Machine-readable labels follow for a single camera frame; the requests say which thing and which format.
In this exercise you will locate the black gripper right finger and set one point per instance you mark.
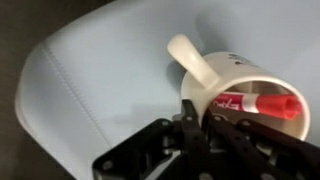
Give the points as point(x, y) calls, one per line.
point(253, 150)

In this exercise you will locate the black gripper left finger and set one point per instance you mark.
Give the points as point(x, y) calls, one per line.
point(166, 150)

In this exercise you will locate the white ceramic mug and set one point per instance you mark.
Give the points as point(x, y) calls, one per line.
point(213, 80)

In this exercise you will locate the light blue chair with mug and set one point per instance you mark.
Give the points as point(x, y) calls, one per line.
point(116, 76)

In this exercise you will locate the red marker pen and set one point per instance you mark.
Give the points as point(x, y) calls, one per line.
point(263, 104)

